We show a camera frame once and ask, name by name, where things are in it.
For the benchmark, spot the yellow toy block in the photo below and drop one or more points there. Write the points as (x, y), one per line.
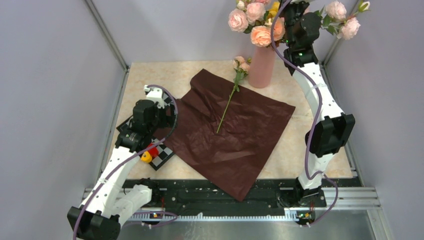
(146, 157)

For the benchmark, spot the artificial roses in vase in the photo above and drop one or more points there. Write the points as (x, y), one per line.
(252, 13)

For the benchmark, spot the peach pink rose stem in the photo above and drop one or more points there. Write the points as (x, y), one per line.
(260, 36)

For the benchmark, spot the pink ceramic vase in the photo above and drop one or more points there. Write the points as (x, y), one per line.
(261, 67)

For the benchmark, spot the black white chessboard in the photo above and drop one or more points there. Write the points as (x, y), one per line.
(136, 133)

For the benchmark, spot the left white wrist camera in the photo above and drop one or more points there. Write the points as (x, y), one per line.
(155, 94)

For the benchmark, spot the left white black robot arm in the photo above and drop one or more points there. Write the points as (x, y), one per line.
(102, 215)

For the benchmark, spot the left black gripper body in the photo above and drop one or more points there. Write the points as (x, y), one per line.
(161, 119)

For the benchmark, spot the dark red wrapping paper sheet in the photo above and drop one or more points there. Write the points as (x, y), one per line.
(229, 138)

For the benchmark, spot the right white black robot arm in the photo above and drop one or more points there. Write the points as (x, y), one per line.
(331, 127)

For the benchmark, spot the pale pink rose stem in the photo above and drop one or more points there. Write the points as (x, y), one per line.
(336, 20)

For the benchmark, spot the red paper flower bouquet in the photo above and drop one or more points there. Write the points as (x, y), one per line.
(241, 67)

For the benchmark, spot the red toy block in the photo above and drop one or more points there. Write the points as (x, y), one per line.
(154, 152)

